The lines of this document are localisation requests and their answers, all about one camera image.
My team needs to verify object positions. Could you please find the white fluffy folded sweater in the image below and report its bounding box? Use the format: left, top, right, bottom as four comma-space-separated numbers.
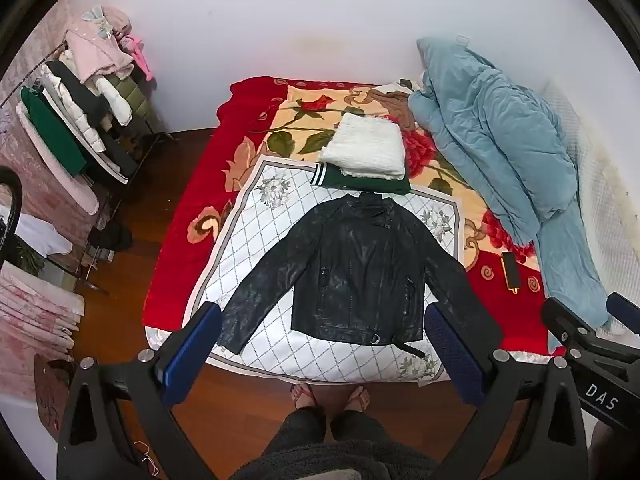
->
319, 112, 407, 181

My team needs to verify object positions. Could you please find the black leather jacket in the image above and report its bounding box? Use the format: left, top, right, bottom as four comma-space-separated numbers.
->
217, 192, 503, 358

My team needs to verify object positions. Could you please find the black rectangular device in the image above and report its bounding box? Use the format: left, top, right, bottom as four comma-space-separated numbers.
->
501, 252, 521, 291

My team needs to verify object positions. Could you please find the person's foot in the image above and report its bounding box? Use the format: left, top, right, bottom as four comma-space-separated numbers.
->
290, 383, 319, 412
345, 385, 373, 413

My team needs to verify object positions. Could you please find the green hanging garment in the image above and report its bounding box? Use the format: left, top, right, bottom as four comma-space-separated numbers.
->
20, 85, 89, 177

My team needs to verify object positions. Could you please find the pink fluffy robe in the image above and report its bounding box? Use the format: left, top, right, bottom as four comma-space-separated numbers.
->
15, 102, 101, 217

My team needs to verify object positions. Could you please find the green plant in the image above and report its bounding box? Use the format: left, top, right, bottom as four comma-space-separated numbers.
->
9, 237, 47, 277

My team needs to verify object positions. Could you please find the person's dark fleece clothing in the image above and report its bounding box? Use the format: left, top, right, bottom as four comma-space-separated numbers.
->
231, 406, 441, 480

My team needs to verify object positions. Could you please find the person's left foot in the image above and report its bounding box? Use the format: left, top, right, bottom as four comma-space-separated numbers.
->
290, 383, 319, 412

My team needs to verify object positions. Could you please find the pile of pink clothes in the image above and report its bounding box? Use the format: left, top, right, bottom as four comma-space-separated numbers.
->
65, 5, 156, 86

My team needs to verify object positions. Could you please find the stack of pink printed blankets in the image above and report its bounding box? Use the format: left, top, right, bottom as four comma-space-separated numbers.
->
0, 264, 86, 363

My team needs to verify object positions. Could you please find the black curved handle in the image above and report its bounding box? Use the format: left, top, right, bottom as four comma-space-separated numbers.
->
0, 166, 24, 267

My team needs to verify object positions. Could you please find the green folded garment striped trim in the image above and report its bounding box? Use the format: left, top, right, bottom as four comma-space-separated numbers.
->
312, 162, 412, 197

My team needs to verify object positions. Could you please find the white puffer jacket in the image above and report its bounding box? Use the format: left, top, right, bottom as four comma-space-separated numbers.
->
41, 74, 108, 155

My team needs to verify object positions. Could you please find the red floral blanket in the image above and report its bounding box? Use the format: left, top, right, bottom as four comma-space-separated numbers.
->
142, 76, 568, 361

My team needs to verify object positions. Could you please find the black metal clothes rack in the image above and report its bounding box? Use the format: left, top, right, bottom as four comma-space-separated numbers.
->
0, 35, 177, 297

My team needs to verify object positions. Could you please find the white brown cloth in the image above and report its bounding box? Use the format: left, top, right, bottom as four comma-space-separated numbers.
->
377, 79, 426, 97

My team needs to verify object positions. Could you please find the white textured bedding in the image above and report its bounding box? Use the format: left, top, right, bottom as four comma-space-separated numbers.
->
540, 79, 640, 336

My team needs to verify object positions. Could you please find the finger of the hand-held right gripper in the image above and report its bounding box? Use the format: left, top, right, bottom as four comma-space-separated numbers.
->
606, 292, 640, 327
541, 297, 632, 376

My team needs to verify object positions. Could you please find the olive puffer vest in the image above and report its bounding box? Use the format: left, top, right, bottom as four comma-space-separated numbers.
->
102, 74, 152, 128

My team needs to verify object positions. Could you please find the dark clothes heap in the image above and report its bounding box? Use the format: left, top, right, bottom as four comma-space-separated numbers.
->
91, 221, 134, 255

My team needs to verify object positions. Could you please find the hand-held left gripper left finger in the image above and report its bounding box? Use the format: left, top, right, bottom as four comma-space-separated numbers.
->
56, 301, 223, 480

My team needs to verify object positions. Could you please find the light blue quilt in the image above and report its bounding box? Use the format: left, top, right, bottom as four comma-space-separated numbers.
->
407, 35, 612, 331

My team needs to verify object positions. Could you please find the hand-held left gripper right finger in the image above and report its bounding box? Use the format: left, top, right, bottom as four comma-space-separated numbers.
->
424, 301, 592, 480

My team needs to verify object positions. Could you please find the white diamond pattern cloth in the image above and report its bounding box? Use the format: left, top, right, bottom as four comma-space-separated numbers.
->
181, 156, 466, 387

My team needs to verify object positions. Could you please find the person's right foot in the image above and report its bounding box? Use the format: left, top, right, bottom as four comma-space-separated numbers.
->
345, 385, 373, 413

